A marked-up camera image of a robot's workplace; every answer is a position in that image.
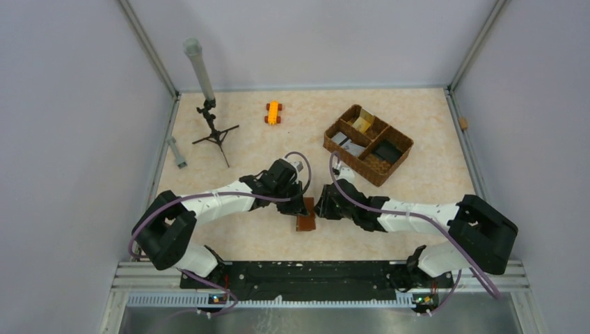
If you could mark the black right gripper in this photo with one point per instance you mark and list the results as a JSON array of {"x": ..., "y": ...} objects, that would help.
[{"x": 323, "y": 208}]

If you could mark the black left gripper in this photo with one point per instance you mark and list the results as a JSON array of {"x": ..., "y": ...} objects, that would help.
[{"x": 296, "y": 208}]

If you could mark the brown leather card holder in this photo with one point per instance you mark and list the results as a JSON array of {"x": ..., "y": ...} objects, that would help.
[{"x": 306, "y": 222}]

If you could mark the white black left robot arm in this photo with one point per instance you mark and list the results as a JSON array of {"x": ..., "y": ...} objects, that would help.
[{"x": 165, "y": 231}]

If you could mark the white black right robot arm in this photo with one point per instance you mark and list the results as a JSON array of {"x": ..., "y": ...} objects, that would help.
[{"x": 476, "y": 234}]

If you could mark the black card in basket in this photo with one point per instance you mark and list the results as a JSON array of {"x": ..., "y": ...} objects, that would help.
[{"x": 387, "y": 151}]

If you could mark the woven wicker divided basket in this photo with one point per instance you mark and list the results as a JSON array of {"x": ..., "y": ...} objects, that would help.
[{"x": 367, "y": 165}]

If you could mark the orange toy car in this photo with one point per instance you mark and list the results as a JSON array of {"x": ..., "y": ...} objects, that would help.
[{"x": 273, "y": 109}]

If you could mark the small wooden block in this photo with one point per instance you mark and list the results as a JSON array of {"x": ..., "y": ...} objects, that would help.
[{"x": 463, "y": 123}]

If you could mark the black tripod with grey tube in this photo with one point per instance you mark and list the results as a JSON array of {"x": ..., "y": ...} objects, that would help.
[{"x": 193, "y": 50}]

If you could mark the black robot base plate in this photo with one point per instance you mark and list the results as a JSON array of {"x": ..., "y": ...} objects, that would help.
[{"x": 323, "y": 280}]

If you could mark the grey metal bracket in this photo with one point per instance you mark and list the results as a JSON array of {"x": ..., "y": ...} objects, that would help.
[{"x": 179, "y": 158}]

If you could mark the aluminium frame rail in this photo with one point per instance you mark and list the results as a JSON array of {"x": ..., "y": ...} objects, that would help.
[{"x": 515, "y": 278}]

